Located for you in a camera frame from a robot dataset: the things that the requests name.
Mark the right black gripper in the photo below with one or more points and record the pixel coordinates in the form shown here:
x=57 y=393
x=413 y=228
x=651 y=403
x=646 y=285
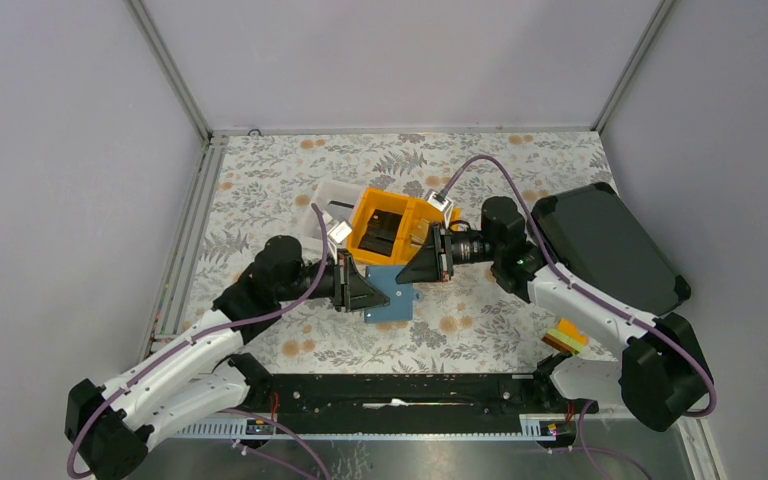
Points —
x=430 y=264

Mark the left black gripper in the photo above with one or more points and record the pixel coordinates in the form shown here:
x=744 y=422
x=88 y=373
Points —
x=351 y=290

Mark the blue card holder wallet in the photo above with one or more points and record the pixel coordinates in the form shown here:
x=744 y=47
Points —
x=401 y=297

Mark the yellow card storage bin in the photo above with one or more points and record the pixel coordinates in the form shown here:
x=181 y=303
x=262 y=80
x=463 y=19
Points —
x=388 y=228

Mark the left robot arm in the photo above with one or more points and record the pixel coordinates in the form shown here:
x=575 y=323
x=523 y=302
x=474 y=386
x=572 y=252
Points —
x=112 y=427

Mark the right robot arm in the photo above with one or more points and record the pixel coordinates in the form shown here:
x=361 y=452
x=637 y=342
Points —
x=657 y=369

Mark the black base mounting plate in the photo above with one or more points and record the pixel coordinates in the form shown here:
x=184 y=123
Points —
x=490 y=404

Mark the small yellow green block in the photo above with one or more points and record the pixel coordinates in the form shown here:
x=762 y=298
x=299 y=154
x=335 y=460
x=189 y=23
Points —
x=565 y=337

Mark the black hard case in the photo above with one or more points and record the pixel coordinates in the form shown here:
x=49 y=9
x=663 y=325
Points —
x=594 y=234

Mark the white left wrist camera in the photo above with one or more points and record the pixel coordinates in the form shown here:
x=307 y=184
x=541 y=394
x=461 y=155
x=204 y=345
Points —
x=338 y=232

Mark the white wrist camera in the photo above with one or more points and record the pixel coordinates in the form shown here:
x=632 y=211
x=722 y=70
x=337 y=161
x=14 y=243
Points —
x=338 y=232
x=441 y=203

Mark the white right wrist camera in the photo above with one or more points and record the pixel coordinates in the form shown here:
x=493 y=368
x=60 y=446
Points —
x=441 y=203

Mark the slotted aluminium cable rail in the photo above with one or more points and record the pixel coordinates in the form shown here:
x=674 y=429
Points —
x=227 y=427

